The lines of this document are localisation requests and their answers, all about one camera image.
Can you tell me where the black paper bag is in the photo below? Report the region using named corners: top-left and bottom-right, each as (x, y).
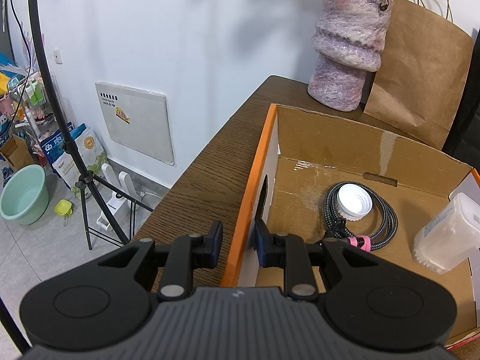
top-left (442, 31), bottom-right (480, 170)

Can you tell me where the orange cardboard box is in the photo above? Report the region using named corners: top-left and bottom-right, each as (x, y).
top-left (220, 104), bottom-right (479, 347)

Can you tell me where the white wall panel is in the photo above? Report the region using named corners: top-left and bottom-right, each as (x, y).
top-left (95, 82), bottom-right (175, 165)

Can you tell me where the blue white bag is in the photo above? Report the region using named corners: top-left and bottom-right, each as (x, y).
top-left (39, 121), bottom-right (110, 196)

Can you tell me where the brown paper bag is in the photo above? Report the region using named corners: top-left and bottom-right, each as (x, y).
top-left (364, 0), bottom-right (473, 149)

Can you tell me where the cluttered storage rack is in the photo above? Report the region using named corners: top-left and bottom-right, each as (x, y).
top-left (1, 55), bottom-right (57, 143)

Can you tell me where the white jar lid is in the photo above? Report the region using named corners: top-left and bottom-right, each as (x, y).
top-left (335, 183), bottom-right (374, 221)

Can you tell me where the small cardboard box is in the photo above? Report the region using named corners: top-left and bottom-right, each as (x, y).
top-left (1, 135), bottom-right (36, 172)

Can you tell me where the purple felt vase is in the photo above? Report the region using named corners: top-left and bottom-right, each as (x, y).
top-left (307, 0), bottom-right (393, 111)

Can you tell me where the green plastic basin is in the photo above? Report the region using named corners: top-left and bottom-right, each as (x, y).
top-left (1, 164), bottom-right (49, 225)

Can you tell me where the black tripod stand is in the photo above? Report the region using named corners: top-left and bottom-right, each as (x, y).
top-left (28, 0), bottom-right (153, 247)

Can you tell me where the braided black cable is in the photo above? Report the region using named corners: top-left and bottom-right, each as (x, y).
top-left (323, 180), bottom-right (400, 252)

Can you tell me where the translucent plastic container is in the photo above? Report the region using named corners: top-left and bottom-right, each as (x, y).
top-left (412, 193), bottom-right (479, 275)

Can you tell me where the small yellow box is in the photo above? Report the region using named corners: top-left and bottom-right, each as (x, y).
top-left (54, 199), bottom-right (72, 218)

